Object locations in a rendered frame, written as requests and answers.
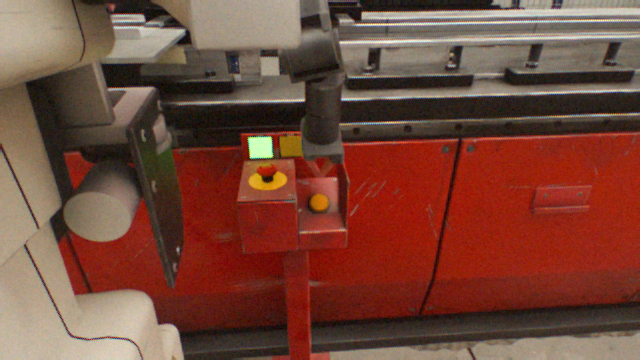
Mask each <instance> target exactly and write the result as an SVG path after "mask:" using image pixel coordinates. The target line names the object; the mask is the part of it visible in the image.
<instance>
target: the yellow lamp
mask: <svg viewBox="0 0 640 360"><path fill-rule="evenodd" d="M280 150H281V157H284V156H302V146H301V136H288V137H280Z"/></svg>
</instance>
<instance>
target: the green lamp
mask: <svg viewBox="0 0 640 360"><path fill-rule="evenodd" d="M249 147H250V156H251V158H259V157H272V145H271V137H260V138H249Z"/></svg>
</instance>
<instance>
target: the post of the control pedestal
mask: <svg viewBox="0 0 640 360"><path fill-rule="evenodd" d="M283 255H284V271H285V300H286V315H287V329H288V344H289V358H290V360H311V321H310V280H309V249H306V250H299V249H298V250H287V251H283Z"/></svg>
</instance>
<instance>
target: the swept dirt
mask: <svg viewBox="0 0 640 360"><path fill-rule="evenodd" d="M638 332H640V331H625V332H595V333H585V334H572V335H562V336H549V337H537V338H536V339H544V338H551V337H563V336H570V337H575V338H586V337H590V338H598V337H600V336H611V337H620V336H633V335H635V334H636V333H638ZM519 340H521V339H501V340H490V341H483V342H482V343H486V344H489V345H493V346H497V345H503V346H510V345H512V344H514V343H515V342H517V341H519ZM478 343H480V342H479V341H462V342H449V343H433V344H426V345H416V346H408V347H410V348H411V349H414V350H417V351H425V350H429V351H438V350H441V349H449V350H451V351H459V350H461V349H463V348H471V347H474V346H475V345H477V344H478ZM272 357H280V356H272ZM272 357H259V358H243V359H233V360H264V359H270V358H272Z"/></svg>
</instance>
